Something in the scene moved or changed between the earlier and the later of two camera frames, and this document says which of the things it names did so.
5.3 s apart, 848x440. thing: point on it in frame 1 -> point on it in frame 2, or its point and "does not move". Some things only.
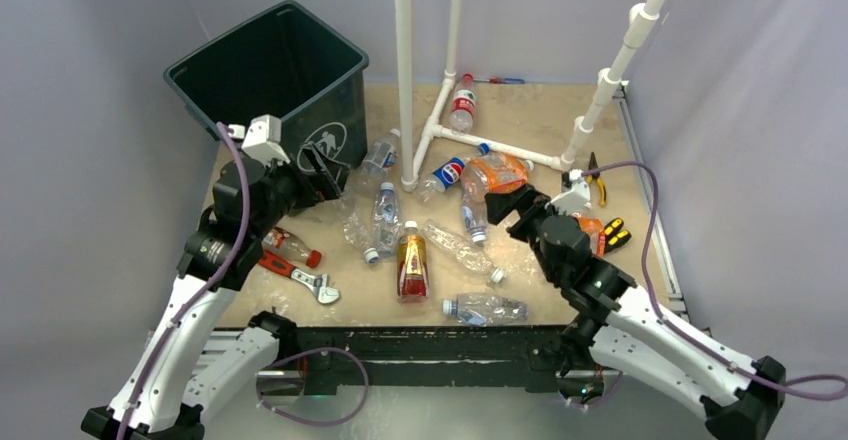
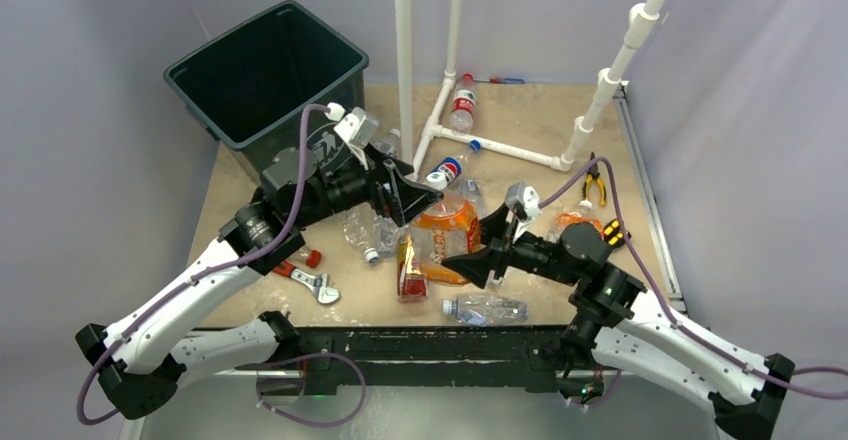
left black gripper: [335, 171] -> [406, 198]
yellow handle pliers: [600, 182] does not move
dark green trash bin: [291, 63] does not move
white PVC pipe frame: [641, 18] does not move
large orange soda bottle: [494, 172] -> [449, 228]
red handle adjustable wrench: [319, 282] does not move
